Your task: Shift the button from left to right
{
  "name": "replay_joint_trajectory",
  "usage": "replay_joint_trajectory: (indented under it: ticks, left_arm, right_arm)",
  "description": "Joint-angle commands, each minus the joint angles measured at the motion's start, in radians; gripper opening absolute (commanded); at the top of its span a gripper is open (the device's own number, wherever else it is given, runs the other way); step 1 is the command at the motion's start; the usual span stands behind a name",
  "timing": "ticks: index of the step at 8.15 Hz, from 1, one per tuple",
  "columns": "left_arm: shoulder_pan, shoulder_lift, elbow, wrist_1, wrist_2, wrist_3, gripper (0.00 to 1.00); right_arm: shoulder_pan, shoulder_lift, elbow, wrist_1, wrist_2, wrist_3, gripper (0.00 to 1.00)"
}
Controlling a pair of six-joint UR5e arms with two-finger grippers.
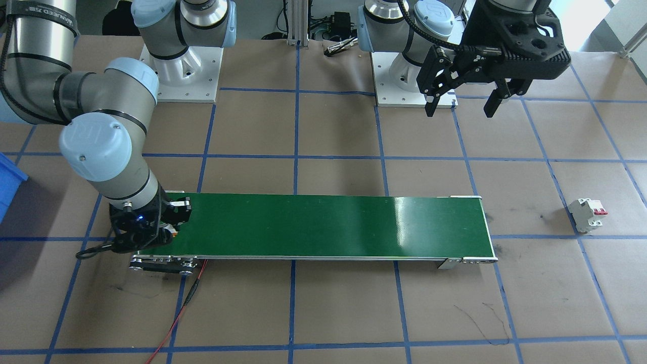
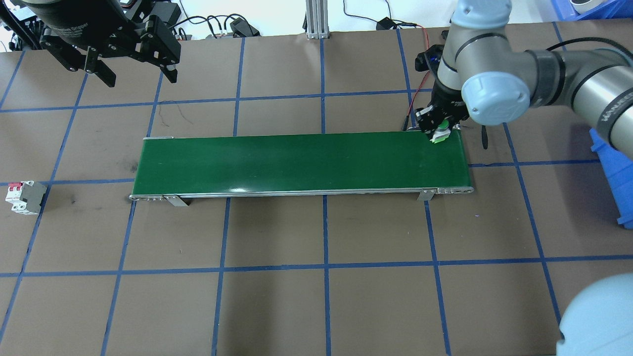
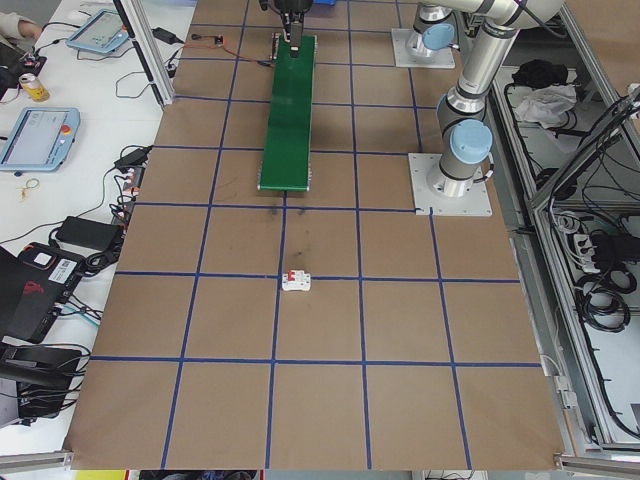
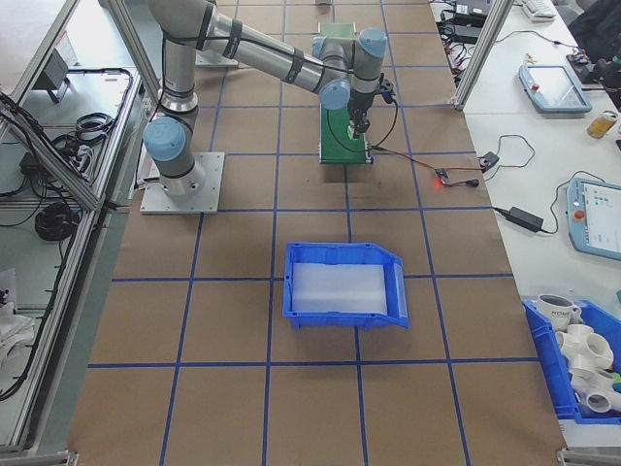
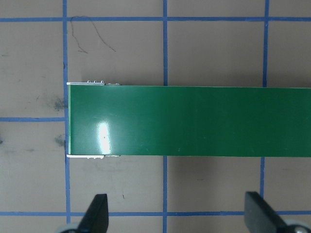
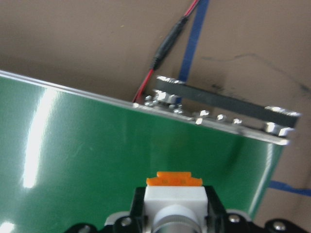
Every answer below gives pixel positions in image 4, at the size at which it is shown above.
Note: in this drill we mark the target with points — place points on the large black power brick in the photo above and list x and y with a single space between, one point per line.
473 7

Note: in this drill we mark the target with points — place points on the white printed mug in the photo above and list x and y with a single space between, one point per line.
555 310

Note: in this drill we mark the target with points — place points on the white power strip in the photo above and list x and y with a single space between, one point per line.
455 57

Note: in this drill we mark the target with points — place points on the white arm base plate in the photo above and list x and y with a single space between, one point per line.
208 194
228 59

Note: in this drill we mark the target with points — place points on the aluminium profile post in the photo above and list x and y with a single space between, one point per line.
478 53

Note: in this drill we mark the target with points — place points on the aluminium frame bar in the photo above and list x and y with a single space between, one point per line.
39 457
589 456

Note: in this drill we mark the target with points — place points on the small motor controller board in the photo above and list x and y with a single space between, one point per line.
441 177

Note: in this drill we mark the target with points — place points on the empty blue plastic bin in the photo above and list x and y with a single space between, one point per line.
339 322

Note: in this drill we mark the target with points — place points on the V-shaped metal bar frame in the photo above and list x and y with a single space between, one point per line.
58 160

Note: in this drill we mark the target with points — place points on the person in dark jacket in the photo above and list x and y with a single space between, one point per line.
599 34

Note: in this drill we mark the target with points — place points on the white PVC pipe fitting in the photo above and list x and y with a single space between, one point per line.
594 390
582 344

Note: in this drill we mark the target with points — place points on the white cloth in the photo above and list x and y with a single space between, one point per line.
14 330

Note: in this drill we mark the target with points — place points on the grey metal box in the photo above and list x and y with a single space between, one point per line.
53 73

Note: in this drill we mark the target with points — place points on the blue grey teach pendant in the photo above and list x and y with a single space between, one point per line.
555 87
597 218

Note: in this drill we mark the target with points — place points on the blue bin with fittings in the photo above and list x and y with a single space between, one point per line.
548 378

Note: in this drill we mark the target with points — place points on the green belt mini conveyor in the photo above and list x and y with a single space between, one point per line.
335 145

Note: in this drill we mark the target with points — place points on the small black plug adapter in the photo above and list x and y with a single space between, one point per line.
488 161

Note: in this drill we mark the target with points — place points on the yellow drink can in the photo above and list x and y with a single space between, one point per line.
601 126

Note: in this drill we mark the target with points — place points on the white keyboard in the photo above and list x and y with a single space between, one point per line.
538 10

